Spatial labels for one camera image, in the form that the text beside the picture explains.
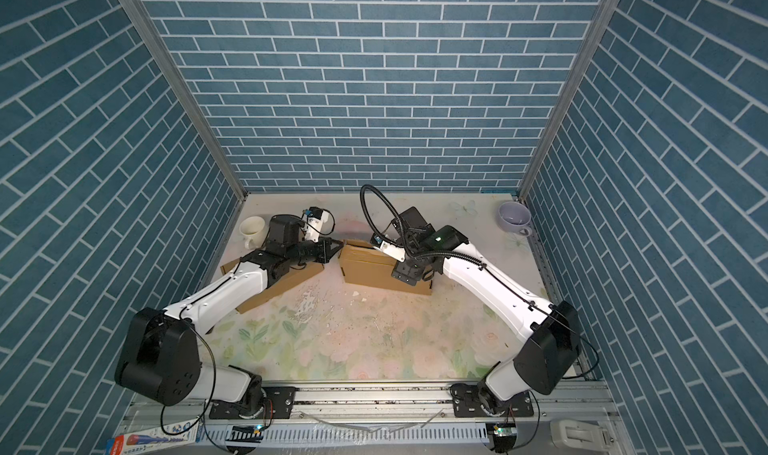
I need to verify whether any aluminium right corner post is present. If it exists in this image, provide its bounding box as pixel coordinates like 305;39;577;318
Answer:
518;0;620;201

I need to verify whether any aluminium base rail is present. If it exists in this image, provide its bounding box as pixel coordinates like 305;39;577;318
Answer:
119;382;631;432

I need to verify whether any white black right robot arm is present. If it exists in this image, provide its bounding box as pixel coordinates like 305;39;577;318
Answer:
366;208;581;415

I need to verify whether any aluminium left corner post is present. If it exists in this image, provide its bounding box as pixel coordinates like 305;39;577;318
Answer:
118;0;247;202

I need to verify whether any white ceramic mug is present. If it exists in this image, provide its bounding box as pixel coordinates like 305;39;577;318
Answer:
239;216;268;250

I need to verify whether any white red blue carton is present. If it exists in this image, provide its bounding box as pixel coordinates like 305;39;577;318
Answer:
105;420;199;455

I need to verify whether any white plastic device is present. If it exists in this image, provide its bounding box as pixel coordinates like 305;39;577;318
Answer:
550;419;614;453

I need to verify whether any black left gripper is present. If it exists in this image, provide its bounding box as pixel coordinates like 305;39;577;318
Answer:
285;236;344;268

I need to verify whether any white slotted cable duct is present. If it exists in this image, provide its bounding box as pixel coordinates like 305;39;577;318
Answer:
198;422;489;448

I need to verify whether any brown cardboard box sheet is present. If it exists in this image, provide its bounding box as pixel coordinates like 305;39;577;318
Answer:
220;260;324;314
339;240;432;296

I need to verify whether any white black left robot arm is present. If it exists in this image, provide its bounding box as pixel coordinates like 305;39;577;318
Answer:
114;207;343;418

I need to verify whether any aluminium corner post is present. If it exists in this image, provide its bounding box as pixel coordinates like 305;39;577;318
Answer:
118;0;247;202
518;0;620;201

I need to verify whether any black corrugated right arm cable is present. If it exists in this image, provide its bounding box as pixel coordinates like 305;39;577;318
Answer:
359;184;541;312

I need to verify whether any brown cardboard box top sheet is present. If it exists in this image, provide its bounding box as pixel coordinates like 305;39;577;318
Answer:
220;260;324;314

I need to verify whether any lavender ceramic mug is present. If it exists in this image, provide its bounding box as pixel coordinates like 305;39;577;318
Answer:
496;201;533;237

